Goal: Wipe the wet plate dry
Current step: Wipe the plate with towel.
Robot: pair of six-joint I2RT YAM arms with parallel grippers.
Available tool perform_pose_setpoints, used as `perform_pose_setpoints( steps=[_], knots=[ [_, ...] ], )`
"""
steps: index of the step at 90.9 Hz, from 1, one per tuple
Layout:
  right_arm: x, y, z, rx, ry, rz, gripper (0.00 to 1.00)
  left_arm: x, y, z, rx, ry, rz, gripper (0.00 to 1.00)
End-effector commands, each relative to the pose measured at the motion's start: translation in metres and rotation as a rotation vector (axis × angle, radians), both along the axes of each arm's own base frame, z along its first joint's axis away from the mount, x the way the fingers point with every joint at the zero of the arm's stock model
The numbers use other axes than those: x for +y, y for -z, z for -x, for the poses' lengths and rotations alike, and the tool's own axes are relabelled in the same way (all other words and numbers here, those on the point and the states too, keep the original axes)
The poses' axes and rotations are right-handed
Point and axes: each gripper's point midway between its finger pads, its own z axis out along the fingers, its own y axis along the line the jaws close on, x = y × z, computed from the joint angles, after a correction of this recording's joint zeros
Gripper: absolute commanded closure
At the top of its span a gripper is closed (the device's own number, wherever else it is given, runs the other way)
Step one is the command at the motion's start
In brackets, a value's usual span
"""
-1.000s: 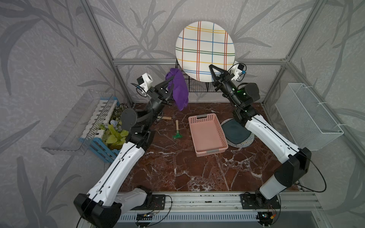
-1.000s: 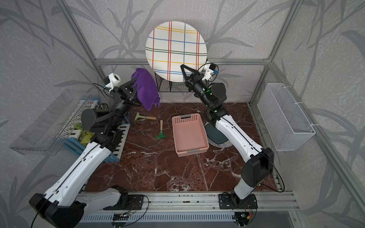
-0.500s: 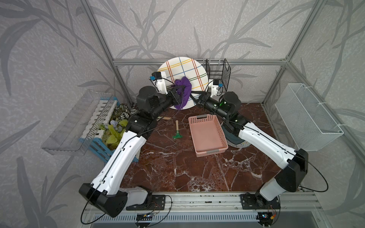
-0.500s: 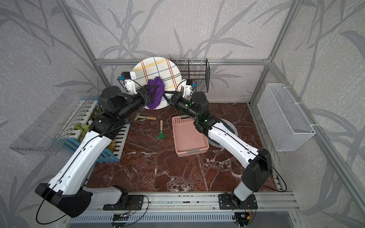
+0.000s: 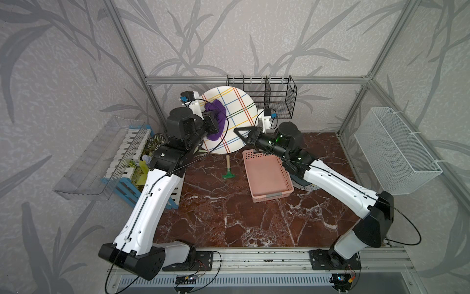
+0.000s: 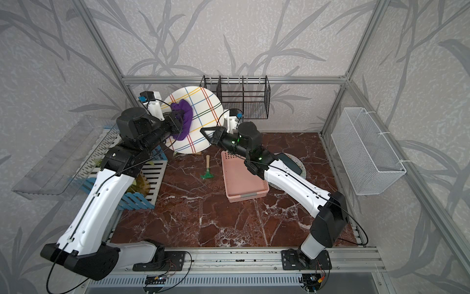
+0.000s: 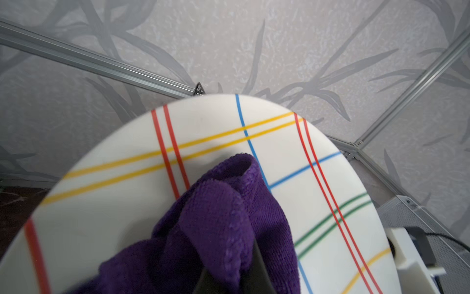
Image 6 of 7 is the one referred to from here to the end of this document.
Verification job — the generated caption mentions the purple microfiber cloth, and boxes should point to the purple microfiber cloth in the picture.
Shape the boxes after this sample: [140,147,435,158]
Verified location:
[170,99,193,141]

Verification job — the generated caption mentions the white plaid striped plate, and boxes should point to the white plaid striped plate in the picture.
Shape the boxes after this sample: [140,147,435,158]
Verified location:
[162,86,224,154]

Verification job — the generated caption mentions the dark teal square plate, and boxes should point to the dark teal square plate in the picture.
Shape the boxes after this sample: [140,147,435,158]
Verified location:
[276,153,302,175]

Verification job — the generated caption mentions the colourful squiggle round plate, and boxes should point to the colourful squiggle round plate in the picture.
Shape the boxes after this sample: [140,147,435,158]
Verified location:
[265,153,307,191]

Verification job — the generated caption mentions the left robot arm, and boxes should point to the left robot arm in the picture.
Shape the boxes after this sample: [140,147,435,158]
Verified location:
[40,107,184,281]

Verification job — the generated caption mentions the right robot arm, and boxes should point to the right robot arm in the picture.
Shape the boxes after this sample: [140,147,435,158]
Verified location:
[201,122,349,264]

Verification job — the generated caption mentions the pink plastic basket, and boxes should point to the pink plastic basket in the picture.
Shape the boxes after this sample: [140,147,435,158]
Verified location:
[221,151,269,203]

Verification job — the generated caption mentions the blue white wooden crate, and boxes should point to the blue white wooden crate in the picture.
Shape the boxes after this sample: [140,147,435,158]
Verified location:
[66,125,168,211]

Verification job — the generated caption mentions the green artificial plant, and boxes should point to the green artificial plant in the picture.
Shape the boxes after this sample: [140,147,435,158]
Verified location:
[93,151,150,197]

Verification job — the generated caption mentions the clear acrylic shelf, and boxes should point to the clear acrylic shelf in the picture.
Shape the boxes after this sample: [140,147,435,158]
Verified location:
[12,116,119,201]

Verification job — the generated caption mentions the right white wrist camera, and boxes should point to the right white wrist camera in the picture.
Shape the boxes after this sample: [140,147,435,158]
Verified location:
[223,109,243,134]

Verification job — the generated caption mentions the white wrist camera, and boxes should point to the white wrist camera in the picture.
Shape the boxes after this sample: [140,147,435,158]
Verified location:
[223,109,243,134]
[139,91,164,121]

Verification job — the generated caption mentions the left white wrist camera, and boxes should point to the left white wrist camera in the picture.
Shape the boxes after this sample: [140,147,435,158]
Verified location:
[139,91,164,121]

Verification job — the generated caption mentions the black wire wall basket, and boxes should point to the black wire wall basket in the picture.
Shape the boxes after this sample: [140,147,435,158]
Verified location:
[200,75,271,120]

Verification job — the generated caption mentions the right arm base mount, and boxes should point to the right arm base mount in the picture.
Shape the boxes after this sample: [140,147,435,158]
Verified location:
[281,249,332,271]

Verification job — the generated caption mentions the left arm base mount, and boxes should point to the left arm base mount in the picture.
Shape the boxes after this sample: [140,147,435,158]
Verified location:
[132,251,186,272]

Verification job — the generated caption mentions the white mesh wall basket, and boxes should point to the white mesh wall basket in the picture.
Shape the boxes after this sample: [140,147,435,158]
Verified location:
[331,107,406,196]

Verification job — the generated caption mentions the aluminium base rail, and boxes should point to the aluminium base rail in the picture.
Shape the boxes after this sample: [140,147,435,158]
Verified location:
[75,247,386,276]

